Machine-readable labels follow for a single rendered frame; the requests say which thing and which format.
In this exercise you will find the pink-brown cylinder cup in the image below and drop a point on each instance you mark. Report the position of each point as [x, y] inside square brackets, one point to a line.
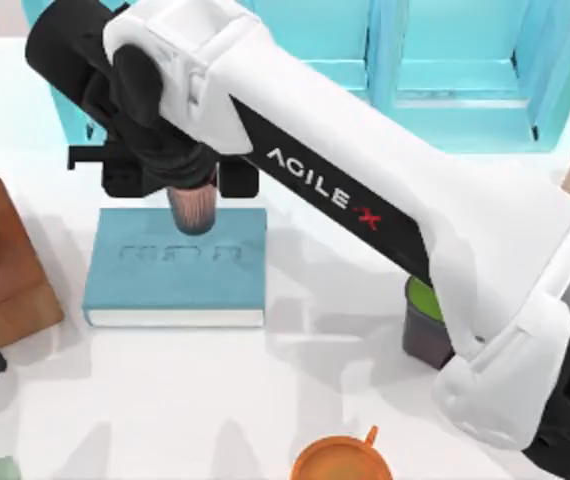
[192, 212]

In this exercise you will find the blue book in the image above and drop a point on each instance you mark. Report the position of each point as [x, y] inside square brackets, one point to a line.
[175, 270]

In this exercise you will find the brown wooden board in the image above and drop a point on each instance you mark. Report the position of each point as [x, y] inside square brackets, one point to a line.
[15, 280]

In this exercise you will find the light blue rack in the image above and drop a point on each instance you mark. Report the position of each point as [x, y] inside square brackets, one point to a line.
[445, 70]

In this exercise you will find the dark cup with green inside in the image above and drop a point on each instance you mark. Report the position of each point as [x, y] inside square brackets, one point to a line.
[422, 325]

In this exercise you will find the orange cup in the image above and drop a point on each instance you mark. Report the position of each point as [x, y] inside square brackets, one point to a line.
[340, 457]

